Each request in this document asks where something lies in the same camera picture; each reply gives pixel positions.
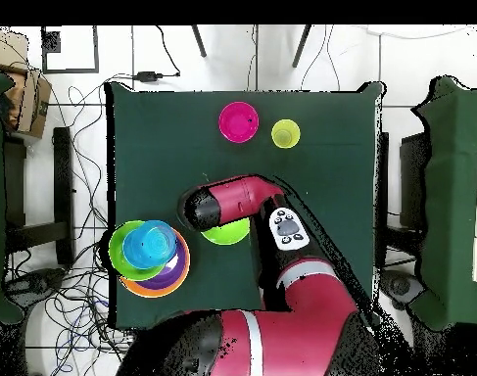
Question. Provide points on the large green bowl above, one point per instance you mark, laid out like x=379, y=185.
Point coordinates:
x=226, y=235
x=116, y=254

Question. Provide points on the red bowl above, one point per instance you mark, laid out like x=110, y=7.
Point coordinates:
x=238, y=122

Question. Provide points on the purple bowl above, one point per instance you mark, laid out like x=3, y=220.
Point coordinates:
x=171, y=274

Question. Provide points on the blue bowl with ribbed bottom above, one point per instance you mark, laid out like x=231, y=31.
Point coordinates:
x=150, y=244

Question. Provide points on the large orange bowl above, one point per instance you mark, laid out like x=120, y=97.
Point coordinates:
x=144, y=291

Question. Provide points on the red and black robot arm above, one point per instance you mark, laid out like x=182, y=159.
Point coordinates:
x=300, y=333

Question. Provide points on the yellow ribbed cup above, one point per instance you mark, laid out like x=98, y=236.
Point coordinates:
x=286, y=134

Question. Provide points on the dark green tablecloth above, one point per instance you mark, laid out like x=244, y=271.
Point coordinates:
x=163, y=156

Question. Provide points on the black power adapter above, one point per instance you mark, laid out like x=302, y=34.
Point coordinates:
x=148, y=76

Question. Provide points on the black stand leg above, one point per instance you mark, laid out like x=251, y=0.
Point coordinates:
x=199, y=41
x=302, y=45

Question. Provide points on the black bench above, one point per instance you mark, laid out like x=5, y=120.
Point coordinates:
x=63, y=188

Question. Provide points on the grey chair base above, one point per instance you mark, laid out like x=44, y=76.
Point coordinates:
x=402, y=286

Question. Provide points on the black base with knob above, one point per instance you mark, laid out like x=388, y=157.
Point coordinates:
x=38, y=280

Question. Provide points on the cardboard box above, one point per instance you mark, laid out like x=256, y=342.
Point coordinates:
x=30, y=102

